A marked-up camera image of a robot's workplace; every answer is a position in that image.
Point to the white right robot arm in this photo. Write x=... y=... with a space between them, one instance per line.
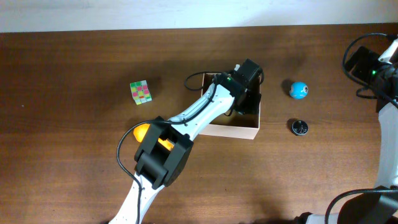
x=378 y=204

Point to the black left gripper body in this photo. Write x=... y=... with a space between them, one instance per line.
x=253 y=98

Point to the orange rubber toy figure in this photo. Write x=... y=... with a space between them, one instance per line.
x=141 y=131

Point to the blue toy ball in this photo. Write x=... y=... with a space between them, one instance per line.
x=298 y=90

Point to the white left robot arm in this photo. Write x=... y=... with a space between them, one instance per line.
x=156 y=167

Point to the pink cardboard box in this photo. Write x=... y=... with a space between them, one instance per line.
x=215 y=120

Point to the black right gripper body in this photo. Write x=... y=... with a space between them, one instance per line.
x=370 y=68

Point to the black round disc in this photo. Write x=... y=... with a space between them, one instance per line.
x=299 y=127

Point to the multicoloured puzzle cube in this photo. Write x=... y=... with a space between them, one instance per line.
x=140 y=92

